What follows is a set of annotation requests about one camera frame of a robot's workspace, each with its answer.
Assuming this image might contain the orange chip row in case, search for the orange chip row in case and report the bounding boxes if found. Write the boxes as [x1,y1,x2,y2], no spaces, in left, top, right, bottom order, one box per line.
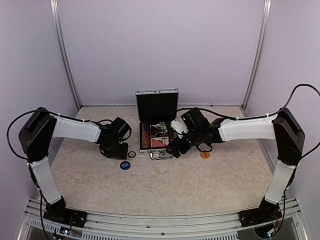
[141,131,150,148]

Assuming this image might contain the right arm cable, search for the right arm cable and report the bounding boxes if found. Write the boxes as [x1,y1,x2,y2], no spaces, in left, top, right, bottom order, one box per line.
[174,83,320,161]

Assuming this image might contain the left aluminium corner post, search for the left aluminium corner post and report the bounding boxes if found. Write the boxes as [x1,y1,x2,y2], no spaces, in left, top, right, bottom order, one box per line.
[50,0,82,111]

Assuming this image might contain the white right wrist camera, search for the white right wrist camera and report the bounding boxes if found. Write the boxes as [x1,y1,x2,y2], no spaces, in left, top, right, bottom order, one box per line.
[170,119,189,139]

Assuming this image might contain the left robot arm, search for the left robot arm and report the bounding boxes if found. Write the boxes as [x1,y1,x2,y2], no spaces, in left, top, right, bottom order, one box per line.
[18,107,132,223]

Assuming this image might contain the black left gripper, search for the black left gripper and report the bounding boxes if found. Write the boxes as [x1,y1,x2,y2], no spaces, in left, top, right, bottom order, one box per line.
[103,139,128,159]

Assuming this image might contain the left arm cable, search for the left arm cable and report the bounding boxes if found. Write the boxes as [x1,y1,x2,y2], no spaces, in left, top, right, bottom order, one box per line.
[6,109,133,161]

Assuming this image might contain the blue playing card deck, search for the blue playing card deck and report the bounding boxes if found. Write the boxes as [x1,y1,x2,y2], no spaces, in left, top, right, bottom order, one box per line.
[149,122,168,136]

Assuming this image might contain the aluminium poker case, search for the aluminium poker case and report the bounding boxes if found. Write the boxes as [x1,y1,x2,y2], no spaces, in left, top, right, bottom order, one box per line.
[135,87,179,161]

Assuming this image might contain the aluminium corner post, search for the aluminium corner post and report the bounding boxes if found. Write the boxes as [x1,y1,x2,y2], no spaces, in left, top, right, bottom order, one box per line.
[241,0,272,111]
[50,0,82,111]

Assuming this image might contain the purple chip row in case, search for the purple chip row in case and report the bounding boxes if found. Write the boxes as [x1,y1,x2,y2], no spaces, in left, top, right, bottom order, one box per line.
[141,122,150,133]

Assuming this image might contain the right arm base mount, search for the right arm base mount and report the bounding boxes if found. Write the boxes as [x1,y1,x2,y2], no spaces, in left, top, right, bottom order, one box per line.
[238,198,283,228]

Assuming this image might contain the black red triangle button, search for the black red triangle button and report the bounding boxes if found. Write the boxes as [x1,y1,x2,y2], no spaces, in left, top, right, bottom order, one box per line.
[149,125,163,136]

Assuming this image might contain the single orange poker chip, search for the single orange poker chip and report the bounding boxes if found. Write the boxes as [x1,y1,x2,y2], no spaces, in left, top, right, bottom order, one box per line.
[128,151,137,158]

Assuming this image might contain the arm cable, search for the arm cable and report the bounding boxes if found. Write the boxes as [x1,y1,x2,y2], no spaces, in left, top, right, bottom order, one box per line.
[174,83,320,161]
[6,109,133,161]

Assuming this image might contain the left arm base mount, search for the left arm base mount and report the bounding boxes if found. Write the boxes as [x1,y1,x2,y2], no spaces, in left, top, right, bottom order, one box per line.
[43,197,88,228]

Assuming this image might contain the right aluminium corner post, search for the right aluminium corner post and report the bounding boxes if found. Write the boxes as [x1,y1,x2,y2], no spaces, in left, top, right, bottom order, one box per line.
[241,0,272,111]

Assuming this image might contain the blue small blind button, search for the blue small blind button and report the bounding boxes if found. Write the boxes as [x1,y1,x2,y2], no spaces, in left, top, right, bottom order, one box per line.
[119,161,131,171]

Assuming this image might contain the orange big blind button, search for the orange big blind button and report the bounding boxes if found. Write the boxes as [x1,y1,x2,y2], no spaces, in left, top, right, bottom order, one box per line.
[200,151,211,159]

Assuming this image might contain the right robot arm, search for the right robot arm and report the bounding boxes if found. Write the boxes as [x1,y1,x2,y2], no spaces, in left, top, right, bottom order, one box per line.
[166,107,305,222]

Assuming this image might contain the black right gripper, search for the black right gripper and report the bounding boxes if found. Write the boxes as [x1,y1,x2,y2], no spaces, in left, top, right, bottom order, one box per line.
[165,128,203,158]

